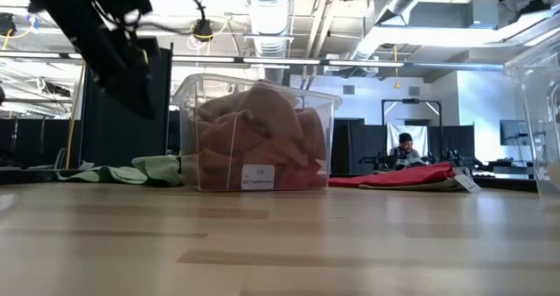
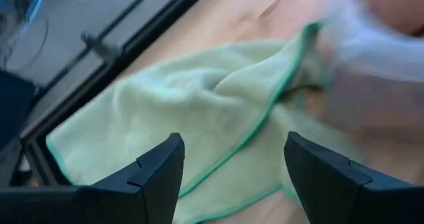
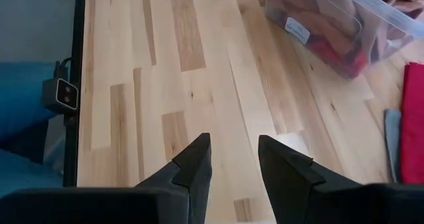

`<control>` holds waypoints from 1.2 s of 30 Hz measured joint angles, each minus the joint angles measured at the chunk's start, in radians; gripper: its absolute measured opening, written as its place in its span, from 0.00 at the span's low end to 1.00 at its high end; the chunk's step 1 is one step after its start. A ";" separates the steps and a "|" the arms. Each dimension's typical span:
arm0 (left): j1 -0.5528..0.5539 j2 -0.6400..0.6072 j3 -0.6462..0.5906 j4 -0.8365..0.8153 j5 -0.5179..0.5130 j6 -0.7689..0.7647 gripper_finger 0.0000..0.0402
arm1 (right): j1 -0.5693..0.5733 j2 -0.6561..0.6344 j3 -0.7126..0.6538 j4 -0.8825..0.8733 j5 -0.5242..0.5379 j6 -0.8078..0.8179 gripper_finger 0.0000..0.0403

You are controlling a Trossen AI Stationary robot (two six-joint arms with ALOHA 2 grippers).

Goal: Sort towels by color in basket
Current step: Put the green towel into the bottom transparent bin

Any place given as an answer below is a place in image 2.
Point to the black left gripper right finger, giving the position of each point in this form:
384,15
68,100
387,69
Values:
331,191

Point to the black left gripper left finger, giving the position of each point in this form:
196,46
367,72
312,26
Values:
152,191

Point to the light green towel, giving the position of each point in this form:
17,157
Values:
185,98

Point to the clear plastic bin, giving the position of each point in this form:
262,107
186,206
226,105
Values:
381,51

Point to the black table frame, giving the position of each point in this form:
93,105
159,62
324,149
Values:
159,25

